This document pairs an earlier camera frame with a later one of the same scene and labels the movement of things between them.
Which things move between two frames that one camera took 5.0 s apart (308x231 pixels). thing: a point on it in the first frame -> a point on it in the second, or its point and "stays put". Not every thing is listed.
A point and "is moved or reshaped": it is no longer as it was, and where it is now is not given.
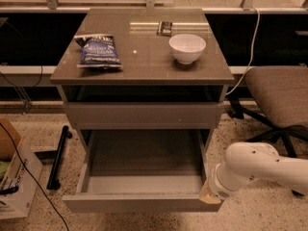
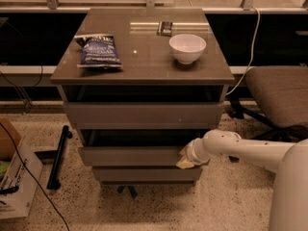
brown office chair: [281, 93] stays put
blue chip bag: [98, 51] stays put
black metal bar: [54, 175] stays put
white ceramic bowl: [187, 48] stays put
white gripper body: [218, 189] -> [193, 156]
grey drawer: [141, 170] is moved or reshaped
